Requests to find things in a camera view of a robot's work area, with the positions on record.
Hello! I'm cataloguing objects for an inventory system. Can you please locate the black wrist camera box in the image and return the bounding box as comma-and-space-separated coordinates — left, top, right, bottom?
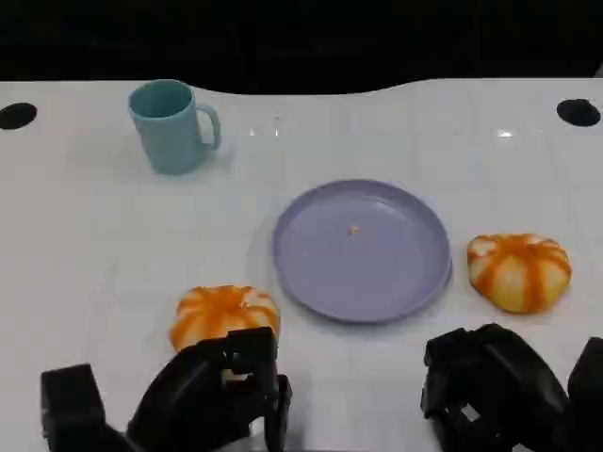
566, 336, 603, 452
40, 363, 112, 452

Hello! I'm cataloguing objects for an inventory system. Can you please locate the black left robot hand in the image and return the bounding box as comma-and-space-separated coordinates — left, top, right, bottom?
125, 325, 294, 452

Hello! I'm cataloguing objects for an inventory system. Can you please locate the lilac plate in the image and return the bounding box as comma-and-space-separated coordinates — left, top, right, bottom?
271, 178, 453, 325

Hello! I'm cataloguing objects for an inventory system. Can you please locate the orange white toy bread roll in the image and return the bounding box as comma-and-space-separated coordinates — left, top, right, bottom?
465, 233, 573, 315
169, 283, 282, 380

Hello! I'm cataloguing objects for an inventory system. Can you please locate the pale green mug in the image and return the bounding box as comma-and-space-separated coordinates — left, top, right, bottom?
127, 78, 222, 175

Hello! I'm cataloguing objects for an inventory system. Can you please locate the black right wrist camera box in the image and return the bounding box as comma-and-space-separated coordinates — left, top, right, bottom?
566, 336, 603, 452

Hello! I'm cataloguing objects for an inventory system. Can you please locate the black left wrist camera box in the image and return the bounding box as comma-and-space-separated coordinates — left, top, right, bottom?
40, 363, 112, 452

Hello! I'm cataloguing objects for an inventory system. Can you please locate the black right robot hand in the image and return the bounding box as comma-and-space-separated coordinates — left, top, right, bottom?
419, 322, 575, 452

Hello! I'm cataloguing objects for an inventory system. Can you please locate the black table cable hole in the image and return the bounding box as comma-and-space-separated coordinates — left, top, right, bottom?
555, 98, 603, 127
0, 102, 38, 131

